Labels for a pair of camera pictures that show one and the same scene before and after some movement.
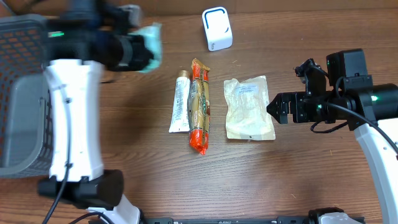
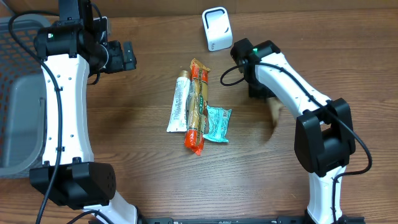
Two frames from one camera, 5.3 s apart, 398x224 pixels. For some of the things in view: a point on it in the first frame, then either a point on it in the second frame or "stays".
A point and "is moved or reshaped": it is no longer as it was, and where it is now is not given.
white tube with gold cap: [180, 119] stays
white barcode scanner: [217, 28] stays
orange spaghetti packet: [199, 107] stays
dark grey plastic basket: [26, 130] stays
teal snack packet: [152, 35] → [218, 121]
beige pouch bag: [247, 117] is moved or reshaped
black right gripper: [298, 100] → [258, 94]
